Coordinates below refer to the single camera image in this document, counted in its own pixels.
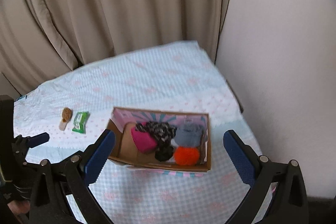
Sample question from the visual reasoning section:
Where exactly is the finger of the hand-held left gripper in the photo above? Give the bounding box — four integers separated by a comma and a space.
12, 132, 50, 163

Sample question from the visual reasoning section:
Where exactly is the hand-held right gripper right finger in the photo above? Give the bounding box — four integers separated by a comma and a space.
218, 130, 309, 224

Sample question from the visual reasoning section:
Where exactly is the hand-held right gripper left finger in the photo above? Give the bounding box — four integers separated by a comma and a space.
28, 129, 116, 224

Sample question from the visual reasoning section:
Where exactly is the printed cardboard box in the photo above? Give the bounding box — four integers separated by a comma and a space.
106, 106, 212, 178

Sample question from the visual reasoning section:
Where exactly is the magenta pouch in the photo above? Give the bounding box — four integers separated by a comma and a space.
130, 121, 158, 154

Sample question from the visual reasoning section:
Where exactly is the orange pompom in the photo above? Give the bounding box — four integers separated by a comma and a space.
173, 145, 201, 166

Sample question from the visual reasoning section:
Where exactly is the grey sock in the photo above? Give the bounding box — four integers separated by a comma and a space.
174, 124, 204, 148

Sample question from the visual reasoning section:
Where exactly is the small black sock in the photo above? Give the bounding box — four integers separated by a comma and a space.
155, 145, 174, 162

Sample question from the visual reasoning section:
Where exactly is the black patterned cloth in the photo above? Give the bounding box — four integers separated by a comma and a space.
145, 121, 177, 147

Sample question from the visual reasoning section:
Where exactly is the person's left hand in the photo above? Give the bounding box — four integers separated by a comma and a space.
7, 200, 31, 215

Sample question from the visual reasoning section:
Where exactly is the small brown and white toy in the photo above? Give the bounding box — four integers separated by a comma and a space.
59, 107, 73, 131

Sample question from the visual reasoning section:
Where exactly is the green snack packet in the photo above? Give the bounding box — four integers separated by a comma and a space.
72, 111, 90, 134

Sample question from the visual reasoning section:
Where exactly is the beige headboard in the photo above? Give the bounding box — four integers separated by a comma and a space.
0, 71, 27, 102

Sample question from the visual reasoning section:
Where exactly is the light blue printed bedsheet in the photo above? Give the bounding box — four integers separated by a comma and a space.
12, 40, 277, 224

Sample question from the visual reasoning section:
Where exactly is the beige curtain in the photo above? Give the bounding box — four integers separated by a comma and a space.
0, 0, 233, 95

